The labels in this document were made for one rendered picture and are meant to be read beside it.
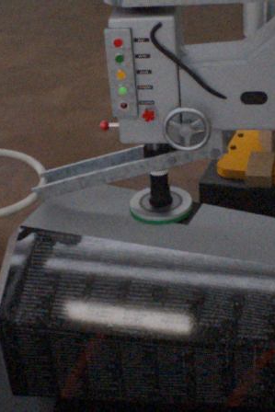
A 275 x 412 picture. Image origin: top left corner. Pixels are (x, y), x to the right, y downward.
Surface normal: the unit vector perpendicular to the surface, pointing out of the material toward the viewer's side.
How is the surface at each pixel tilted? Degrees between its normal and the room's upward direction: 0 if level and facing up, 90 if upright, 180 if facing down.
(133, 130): 90
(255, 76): 90
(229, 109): 90
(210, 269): 45
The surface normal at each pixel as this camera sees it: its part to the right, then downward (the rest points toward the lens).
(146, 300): -0.32, -0.25
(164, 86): -0.15, 0.52
